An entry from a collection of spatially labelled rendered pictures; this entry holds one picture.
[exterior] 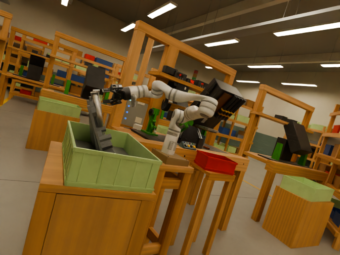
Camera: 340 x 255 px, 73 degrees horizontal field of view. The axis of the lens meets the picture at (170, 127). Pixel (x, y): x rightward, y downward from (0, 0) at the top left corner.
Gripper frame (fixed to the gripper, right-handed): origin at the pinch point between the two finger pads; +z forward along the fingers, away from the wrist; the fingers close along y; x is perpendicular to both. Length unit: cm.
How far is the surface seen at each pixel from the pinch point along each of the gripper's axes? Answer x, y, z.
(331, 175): 61, -220, -375
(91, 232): 63, -18, 18
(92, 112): 18.7, 12.3, 8.0
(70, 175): 42.1, 3.2, 21.8
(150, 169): 45.7, -3.4, -13.1
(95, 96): -0.3, 0.7, 4.3
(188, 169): 37, -47, -51
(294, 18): -174, -73, -343
